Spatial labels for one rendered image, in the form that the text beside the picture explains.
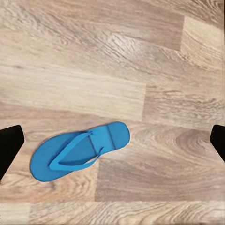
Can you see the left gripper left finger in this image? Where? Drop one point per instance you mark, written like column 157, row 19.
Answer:
column 11, row 140

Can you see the sandal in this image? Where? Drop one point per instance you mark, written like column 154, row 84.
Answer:
column 74, row 151

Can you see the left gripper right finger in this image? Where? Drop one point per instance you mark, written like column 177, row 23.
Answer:
column 217, row 139

